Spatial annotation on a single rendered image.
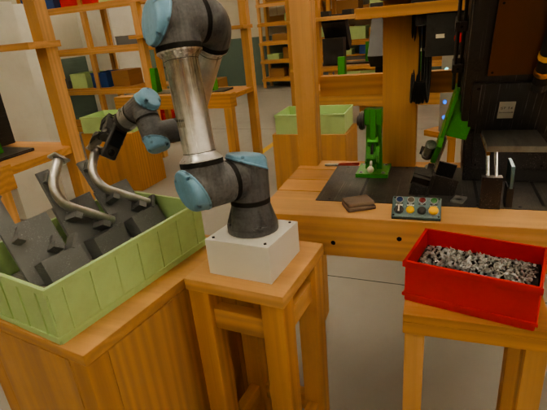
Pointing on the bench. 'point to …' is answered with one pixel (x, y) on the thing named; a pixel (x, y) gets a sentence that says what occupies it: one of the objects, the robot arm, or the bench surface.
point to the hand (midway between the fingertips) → (95, 151)
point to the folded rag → (361, 202)
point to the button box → (416, 209)
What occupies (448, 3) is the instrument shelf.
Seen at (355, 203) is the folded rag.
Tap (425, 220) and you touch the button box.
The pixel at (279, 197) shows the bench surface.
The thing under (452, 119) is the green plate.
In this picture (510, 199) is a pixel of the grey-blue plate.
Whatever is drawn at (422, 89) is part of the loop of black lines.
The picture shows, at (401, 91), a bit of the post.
